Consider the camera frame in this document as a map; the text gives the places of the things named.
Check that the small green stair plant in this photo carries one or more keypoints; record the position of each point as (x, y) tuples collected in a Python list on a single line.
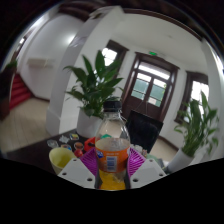
[(10, 65)]

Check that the dark-framed window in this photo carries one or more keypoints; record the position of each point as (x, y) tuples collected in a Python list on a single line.
[(111, 55), (196, 91)]

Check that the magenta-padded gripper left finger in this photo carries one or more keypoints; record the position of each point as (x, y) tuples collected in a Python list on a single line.
[(78, 173)]

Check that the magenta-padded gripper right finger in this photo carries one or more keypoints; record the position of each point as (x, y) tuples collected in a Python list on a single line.
[(146, 173)]

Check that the green exit sign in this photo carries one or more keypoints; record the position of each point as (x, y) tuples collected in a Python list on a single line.
[(153, 53)]

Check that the pale yellow cup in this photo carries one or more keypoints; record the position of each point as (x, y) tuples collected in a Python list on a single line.
[(60, 160)]

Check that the black chair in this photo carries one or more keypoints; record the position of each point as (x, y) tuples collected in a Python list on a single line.
[(145, 130)]

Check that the purple pillar sign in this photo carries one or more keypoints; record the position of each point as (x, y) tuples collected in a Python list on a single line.
[(79, 40)]

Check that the white wall radiator cover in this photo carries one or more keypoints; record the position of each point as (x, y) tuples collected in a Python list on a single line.
[(40, 62)]

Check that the red carpeted staircase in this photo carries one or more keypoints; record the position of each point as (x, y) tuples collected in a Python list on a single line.
[(20, 93)]

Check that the dark wooden double door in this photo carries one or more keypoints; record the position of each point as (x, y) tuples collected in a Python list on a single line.
[(150, 86)]

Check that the large-leaf plant in white pot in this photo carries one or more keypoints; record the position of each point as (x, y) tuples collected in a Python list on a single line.
[(196, 130), (95, 83)]

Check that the orange drink plastic bottle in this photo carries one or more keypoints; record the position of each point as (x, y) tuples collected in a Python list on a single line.
[(112, 160)]

